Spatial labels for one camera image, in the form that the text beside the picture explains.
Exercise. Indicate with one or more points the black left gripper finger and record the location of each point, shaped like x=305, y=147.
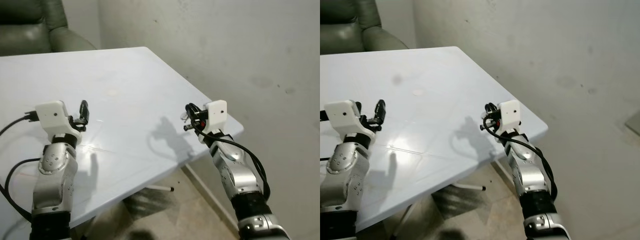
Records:
x=381, y=111
x=84, y=111

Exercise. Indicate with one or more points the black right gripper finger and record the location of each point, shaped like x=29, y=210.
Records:
x=486, y=127
x=190, y=127

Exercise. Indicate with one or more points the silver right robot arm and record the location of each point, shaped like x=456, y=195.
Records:
x=235, y=175
x=530, y=175

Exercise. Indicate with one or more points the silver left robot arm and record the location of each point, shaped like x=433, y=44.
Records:
x=345, y=175
x=55, y=175

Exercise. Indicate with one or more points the white folding table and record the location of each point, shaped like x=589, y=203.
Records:
x=125, y=90
x=425, y=75

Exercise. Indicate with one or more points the white table foot black tip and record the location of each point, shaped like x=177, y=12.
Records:
x=470, y=186
x=160, y=188

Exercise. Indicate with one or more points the green leather armchair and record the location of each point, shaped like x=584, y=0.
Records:
x=345, y=35
x=25, y=35

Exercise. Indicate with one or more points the white table leg tube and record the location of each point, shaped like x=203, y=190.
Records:
x=405, y=220
x=91, y=227

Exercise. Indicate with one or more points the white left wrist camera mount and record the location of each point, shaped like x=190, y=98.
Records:
x=342, y=114
x=52, y=115

